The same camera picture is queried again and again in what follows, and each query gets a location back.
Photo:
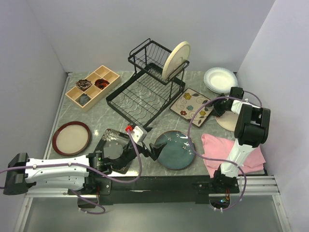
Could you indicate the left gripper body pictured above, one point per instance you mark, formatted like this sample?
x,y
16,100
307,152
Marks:
x,y
131,153

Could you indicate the pink and cream plate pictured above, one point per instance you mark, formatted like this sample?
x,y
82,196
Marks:
x,y
228,120

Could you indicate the white fluted plate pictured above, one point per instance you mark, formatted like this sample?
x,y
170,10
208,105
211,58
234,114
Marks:
x,y
217,89

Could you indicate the cream round plate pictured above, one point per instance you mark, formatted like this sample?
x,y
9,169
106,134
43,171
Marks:
x,y
220,77

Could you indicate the black square floral plate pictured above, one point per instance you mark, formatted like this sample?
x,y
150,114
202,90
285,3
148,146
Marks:
x,y
111,137

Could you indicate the round red rimmed plate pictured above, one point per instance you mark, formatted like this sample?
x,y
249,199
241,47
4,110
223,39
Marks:
x,y
71,138

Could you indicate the beige front plate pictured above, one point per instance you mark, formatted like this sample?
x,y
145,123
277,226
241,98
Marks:
x,y
179,54

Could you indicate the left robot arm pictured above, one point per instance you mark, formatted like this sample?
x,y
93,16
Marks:
x,y
79,173

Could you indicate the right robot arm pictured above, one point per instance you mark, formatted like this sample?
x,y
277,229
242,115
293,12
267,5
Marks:
x,y
251,130

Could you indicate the black base bar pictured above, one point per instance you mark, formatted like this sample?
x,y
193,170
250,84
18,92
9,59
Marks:
x,y
153,189

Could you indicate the pink cloth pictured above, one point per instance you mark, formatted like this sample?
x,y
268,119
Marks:
x,y
219,148

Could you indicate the grey cloth piece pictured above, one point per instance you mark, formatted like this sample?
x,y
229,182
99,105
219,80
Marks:
x,y
84,99

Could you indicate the wooden compartment tray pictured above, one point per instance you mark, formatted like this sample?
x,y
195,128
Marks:
x,y
103,81

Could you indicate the brown beaded bundle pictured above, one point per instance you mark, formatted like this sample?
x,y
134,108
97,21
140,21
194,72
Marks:
x,y
83,84

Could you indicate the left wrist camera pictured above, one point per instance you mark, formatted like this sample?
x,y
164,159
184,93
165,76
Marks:
x,y
137,133

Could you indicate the black wire dish rack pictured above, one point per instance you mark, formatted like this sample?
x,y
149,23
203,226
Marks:
x,y
142,98

